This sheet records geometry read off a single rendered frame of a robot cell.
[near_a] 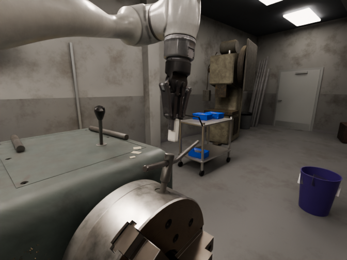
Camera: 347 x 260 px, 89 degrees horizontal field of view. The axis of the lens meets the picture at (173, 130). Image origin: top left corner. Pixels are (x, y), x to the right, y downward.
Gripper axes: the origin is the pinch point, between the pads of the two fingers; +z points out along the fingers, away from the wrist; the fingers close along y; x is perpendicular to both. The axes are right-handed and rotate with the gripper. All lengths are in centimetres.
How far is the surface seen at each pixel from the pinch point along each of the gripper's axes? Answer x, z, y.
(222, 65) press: 176, -114, 384
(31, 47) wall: 343, -83, 35
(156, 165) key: -12.3, 3.8, -18.7
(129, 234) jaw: -12.7, 14.3, -24.6
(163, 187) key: -10.2, 10.3, -14.1
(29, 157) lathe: 29.8, 10.8, -29.6
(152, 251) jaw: -17.1, 15.3, -23.5
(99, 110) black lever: 16.9, -4.3, -14.9
